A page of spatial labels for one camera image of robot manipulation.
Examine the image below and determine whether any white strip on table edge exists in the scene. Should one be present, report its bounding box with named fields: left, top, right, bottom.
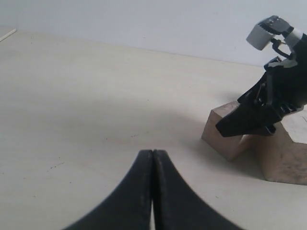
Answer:
left=0, top=28, right=17, bottom=42

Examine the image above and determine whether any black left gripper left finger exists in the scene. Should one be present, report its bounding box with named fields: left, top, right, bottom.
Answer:
left=66, top=150, right=153, bottom=230

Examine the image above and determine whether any black camera cable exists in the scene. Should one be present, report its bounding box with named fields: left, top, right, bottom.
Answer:
left=271, top=38, right=295, bottom=59

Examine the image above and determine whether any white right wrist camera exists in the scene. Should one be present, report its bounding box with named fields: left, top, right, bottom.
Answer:
left=246, top=15, right=304, bottom=50

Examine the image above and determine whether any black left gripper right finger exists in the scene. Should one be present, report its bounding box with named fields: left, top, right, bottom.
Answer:
left=152, top=150, right=240, bottom=230

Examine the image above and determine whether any second largest wooden cube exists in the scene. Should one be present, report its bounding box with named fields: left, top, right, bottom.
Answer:
left=201, top=101, right=253, bottom=161

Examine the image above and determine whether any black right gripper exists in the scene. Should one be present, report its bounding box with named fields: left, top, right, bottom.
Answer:
left=215, top=33, right=307, bottom=137

